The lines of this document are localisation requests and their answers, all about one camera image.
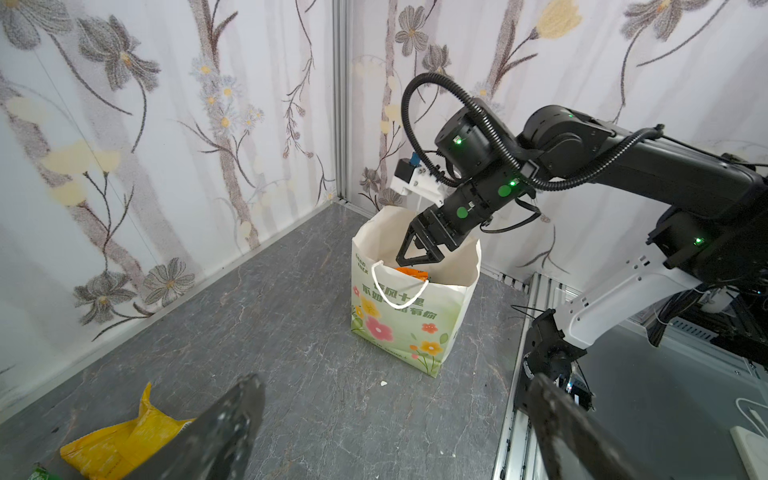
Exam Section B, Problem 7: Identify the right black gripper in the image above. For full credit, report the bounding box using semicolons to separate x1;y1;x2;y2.
395;205;489;267

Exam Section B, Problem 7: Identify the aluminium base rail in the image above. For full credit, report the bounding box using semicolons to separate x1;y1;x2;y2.
492;274;587;480

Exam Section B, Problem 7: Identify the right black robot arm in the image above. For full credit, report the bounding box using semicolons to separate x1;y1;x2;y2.
392;72;767;412

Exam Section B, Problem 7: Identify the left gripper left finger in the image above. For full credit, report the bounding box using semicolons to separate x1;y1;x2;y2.
127;373;266;480

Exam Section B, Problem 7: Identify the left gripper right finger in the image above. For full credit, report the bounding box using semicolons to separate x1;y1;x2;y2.
526;374;642;479

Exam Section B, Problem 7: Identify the yellow snack packet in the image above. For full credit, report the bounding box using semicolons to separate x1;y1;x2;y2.
59;383;193;479

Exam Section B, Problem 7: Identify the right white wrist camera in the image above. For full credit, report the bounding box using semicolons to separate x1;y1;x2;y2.
390;154;447;207

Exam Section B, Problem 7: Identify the green snack packet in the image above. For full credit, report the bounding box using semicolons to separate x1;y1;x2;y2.
27;466;61;480

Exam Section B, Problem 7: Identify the white floral paper bag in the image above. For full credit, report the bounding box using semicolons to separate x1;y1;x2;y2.
351;206;482;378

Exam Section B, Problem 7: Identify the orange snack packet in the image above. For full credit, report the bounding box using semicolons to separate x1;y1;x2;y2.
397;267;429;282

